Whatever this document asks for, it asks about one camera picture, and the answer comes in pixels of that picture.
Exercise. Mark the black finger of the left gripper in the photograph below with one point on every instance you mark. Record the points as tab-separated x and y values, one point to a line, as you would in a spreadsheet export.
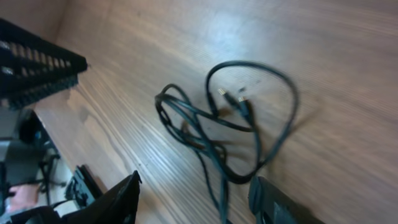
33	68

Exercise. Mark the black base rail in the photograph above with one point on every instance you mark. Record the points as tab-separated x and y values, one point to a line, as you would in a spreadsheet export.
82	188

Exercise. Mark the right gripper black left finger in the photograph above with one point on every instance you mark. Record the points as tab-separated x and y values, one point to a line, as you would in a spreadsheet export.
117	206

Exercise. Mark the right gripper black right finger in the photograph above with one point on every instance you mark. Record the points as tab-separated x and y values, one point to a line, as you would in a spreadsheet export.
270	205

